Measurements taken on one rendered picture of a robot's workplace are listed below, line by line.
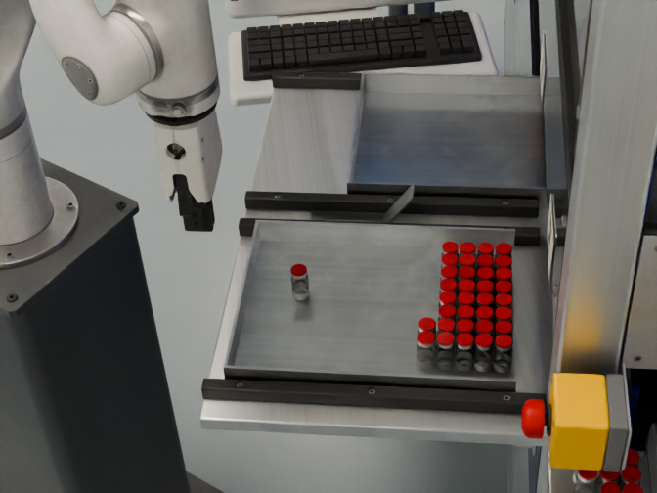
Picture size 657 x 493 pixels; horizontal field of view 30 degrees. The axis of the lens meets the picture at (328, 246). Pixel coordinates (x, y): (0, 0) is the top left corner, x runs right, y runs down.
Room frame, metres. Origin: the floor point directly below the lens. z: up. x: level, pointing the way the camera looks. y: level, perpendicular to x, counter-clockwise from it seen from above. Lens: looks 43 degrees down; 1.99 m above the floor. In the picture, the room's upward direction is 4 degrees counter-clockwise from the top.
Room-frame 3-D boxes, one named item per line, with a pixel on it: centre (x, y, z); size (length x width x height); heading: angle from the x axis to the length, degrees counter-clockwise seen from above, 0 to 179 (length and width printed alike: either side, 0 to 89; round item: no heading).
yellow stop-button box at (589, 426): (0.78, -0.25, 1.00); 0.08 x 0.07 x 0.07; 82
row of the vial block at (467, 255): (1.05, -0.16, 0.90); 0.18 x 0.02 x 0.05; 172
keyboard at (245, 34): (1.77, -0.07, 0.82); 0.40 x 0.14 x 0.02; 92
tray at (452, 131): (1.38, -0.22, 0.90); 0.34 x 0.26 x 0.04; 82
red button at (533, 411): (0.79, -0.21, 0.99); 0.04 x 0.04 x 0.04; 82
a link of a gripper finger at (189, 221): (1.01, 0.14, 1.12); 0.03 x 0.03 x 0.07; 83
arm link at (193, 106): (1.02, 0.14, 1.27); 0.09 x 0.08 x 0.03; 173
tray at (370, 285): (1.06, -0.06, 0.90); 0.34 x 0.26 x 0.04; 82
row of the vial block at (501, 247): (1.04, -0.21, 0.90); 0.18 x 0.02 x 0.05; 172
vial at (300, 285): (1.10, 0.04, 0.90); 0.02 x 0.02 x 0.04
